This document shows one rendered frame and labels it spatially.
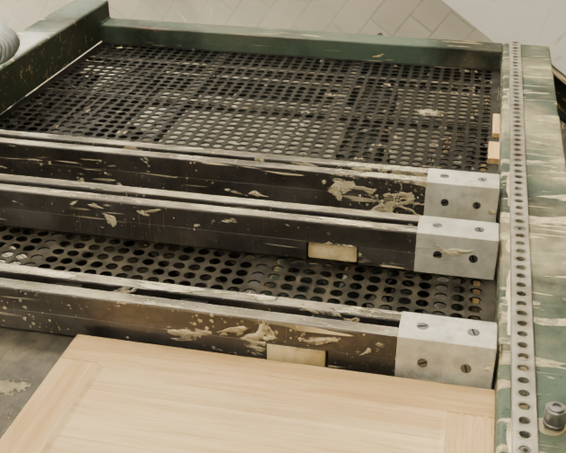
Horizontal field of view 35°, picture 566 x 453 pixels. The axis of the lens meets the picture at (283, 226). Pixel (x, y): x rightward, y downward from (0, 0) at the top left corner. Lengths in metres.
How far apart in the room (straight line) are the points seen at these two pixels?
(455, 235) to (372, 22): 5.18
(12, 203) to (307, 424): 0.73
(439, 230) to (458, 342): 0.30
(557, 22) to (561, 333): 3.77
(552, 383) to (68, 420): 0.59
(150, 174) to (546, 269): 0.74
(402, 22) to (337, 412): 5.50
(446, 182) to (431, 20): 4.92
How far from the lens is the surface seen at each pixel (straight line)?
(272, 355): 1.23
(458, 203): 1.61
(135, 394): 1.18
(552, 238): 1.51
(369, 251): 1.45
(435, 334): 1.19
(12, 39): 2.02
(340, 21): 6.60
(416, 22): 6.51
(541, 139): 1.89
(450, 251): 1.44
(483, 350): 1.18
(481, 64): 2.45
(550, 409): 1.09
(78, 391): 1.19
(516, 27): 4.97
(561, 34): 4.98
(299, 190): 1.64
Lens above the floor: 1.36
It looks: 7 degrees down
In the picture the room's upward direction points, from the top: 53 degrees counter-clockwise
